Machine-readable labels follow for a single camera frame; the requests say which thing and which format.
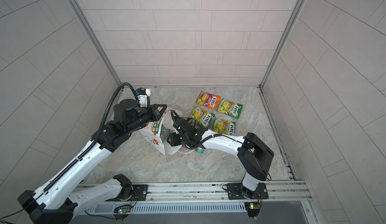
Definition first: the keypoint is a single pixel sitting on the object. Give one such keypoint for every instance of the circuit board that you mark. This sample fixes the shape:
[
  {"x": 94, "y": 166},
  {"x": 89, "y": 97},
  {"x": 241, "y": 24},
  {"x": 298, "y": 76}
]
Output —
[
  {"x": 252, "y": 209},
  {"x": 122, "y": 210}
]

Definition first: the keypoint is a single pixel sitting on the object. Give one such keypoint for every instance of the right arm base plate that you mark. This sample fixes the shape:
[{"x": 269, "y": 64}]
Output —
[{"x": 236, "y": 191}]

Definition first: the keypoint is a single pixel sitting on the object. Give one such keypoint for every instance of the white floral paper bag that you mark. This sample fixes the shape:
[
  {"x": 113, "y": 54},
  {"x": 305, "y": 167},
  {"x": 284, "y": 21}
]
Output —
[{"x": 156, "y": 133}]

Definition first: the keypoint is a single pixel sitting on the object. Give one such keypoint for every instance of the left circuit board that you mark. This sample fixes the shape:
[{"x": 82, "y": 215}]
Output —
[{"x": 122, "y": 210}]

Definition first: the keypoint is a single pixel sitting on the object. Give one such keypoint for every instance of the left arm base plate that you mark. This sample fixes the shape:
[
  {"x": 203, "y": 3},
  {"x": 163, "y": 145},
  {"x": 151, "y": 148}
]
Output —
[{"x": 135, "y": 192}]

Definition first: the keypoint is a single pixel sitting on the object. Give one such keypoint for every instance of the green Fox's candy packet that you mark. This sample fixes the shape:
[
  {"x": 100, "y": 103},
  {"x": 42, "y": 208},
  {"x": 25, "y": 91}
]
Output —
[{"x": 230, "y": 108}]

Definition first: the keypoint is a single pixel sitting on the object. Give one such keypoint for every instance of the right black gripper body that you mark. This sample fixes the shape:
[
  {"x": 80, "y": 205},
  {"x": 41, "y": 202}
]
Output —
[{"x": 179, "y": 138}]

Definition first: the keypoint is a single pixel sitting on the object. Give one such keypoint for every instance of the teal Fox's candy packet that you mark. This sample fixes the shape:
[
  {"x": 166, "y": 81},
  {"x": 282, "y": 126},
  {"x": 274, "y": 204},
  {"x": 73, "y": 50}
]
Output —
[{"x": 200, "y": 150}]

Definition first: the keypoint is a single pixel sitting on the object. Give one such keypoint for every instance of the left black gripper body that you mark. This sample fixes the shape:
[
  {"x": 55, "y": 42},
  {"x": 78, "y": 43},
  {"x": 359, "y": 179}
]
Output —
[{"x": 143, "y": 118}]

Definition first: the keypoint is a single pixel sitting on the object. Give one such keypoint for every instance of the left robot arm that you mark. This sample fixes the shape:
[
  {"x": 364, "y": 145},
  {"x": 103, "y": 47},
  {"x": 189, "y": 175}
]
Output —
[{"x": 56, "y": 202}]

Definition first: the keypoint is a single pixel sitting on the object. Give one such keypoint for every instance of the orange Fox's candy packet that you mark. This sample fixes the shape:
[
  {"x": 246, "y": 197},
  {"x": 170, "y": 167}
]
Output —
[{"x": 208, "y": 100}]

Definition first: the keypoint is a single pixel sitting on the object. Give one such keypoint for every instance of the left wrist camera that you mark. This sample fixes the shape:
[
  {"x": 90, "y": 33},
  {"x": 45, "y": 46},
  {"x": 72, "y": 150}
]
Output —
[{"x": 143, "y": 95}]

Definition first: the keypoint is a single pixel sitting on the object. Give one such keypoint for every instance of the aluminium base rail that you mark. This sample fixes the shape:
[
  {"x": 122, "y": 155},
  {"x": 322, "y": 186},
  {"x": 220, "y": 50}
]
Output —
[{"x": 156, "y": 193}]

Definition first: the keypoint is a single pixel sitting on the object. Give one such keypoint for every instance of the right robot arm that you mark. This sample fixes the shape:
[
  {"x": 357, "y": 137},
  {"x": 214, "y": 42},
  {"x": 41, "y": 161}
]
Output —
[{"x": 255, "y": 156}]

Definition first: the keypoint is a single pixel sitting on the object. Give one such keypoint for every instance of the right circuit board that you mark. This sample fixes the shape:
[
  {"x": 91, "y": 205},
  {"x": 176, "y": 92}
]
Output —
[{"x": 252, "y": 209}]

